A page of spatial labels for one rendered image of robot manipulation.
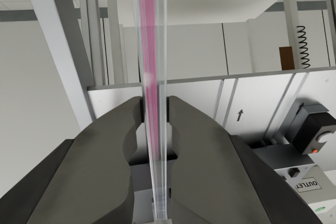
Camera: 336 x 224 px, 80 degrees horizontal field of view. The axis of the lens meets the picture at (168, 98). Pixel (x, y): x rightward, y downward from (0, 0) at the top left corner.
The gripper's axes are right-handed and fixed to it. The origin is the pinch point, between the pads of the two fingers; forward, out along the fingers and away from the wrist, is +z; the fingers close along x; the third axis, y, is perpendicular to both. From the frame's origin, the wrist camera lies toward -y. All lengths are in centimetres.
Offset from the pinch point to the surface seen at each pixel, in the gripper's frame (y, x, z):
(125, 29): 35, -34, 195
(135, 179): 21.7, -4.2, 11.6
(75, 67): 1.9, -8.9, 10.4
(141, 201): 25.7, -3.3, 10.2
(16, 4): 11, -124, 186
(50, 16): -3.4, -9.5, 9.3
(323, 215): 46, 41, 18
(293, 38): 12, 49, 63
